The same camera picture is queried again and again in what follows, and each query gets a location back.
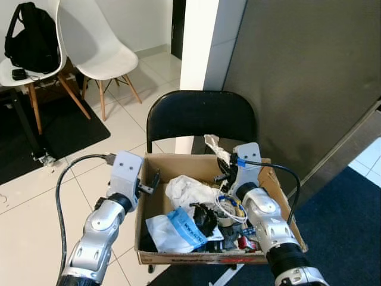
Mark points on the white plastic trash piece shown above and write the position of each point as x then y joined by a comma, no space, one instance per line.
214,146

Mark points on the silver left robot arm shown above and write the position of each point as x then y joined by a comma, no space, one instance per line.
95,238

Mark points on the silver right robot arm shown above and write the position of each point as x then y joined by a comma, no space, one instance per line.
268,220

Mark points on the black crumpled trash item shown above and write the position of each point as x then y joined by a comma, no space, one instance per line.
205,217

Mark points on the brown cardboard box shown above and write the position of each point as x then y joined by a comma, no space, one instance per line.
178,162

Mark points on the white crumpled plastic bag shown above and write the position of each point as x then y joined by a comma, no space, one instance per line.
187,190

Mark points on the white bag with blue label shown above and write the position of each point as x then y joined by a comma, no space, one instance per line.
164,229

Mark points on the black folding chair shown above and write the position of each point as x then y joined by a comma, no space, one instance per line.
202,116

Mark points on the black floor mat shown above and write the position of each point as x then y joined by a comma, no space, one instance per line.
65,131

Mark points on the dark navy floor rug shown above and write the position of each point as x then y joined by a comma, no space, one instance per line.
339,238

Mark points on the black metal stand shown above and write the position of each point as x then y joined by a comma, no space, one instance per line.
27,125

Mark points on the white chair with wooden legs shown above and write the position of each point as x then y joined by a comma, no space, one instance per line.
30,81
95,42

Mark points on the small black device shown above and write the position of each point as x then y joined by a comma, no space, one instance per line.
19,74

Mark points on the black backpack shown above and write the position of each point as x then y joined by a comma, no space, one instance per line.
33,42

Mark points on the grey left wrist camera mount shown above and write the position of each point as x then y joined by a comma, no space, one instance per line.
126,170

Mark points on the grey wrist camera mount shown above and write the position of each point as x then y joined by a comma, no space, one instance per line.
126,170
249,161

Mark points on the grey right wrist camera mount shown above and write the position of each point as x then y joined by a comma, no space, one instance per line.
249,161

